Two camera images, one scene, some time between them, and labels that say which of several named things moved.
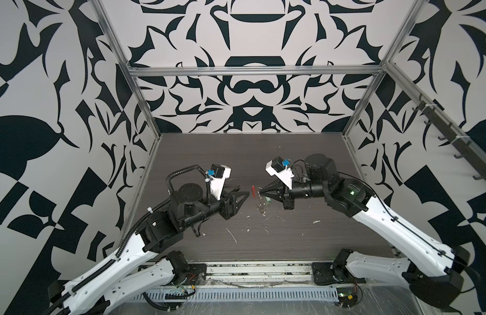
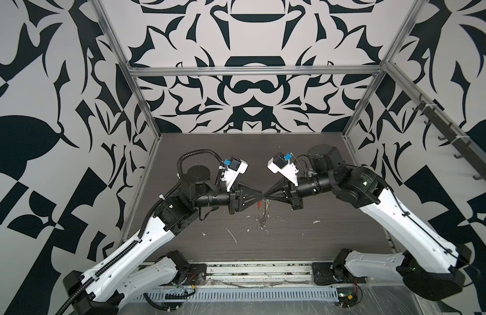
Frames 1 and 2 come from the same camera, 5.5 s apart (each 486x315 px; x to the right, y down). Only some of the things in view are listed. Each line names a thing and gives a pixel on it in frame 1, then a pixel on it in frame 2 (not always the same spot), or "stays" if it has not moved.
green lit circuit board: (347, 296) stays
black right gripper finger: (273, 194) stays
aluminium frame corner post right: (403, 30) stays
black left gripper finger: (238, 205) to (248, 205)
